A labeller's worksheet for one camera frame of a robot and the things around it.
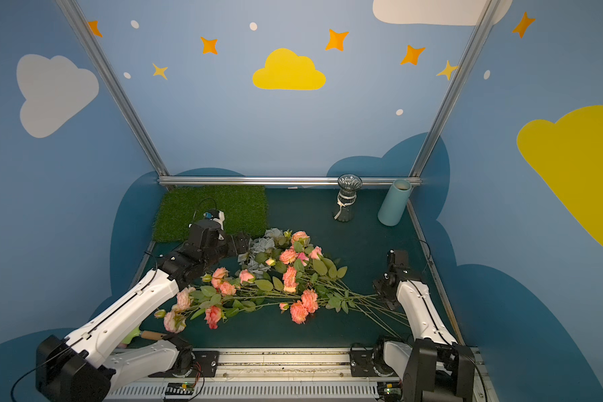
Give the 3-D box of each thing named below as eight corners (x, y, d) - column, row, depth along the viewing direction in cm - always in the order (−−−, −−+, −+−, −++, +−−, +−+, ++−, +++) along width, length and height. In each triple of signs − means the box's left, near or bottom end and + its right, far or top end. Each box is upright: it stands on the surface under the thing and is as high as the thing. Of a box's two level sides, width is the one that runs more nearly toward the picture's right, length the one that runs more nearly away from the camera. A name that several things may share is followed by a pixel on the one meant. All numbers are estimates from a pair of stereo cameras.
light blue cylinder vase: (380, 226, 110) (393, 196, 94) (376, 210, 116) (388, 178, 100) (399, 226, 110) (415, 196, 94) (394, 210, 116) (409, 179, 100)
